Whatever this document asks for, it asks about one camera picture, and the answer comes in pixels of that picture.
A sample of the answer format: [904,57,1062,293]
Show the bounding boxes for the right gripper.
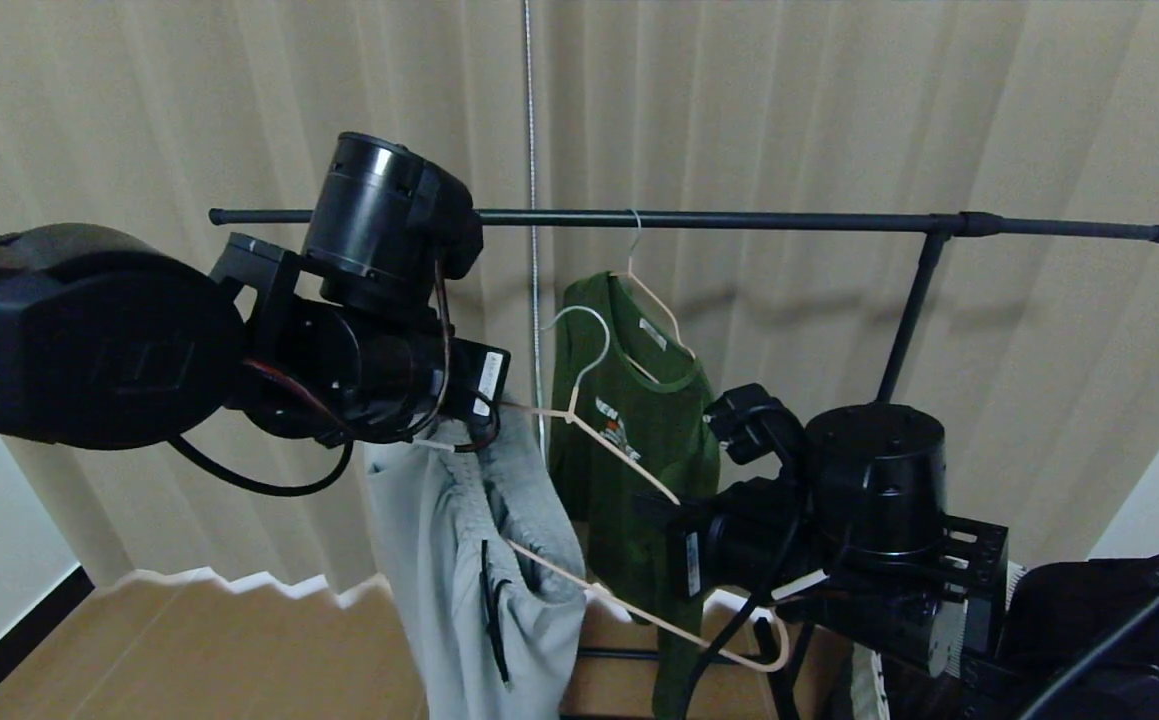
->
[664,478,825,603]

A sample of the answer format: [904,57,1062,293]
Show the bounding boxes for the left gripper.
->
[237,296,513,447]

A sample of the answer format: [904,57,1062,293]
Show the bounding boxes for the pink clothes hanger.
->
[611,210,698,387]
[504,305,792,673]

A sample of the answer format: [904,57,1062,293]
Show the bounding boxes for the green printed T-shirt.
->
[549,272,723,720]

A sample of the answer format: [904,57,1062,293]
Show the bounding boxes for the pale grey shorts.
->
[364,405,590,720]

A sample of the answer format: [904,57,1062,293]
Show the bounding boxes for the white laundry basket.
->
[849,645,892,720]

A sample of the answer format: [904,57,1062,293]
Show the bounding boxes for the black clothes rack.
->
[209,205,1159,720]

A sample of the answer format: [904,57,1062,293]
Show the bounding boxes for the beige curtain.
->
[0,0,1159,611]

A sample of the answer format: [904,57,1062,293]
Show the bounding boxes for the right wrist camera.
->
[704,383,810,491]

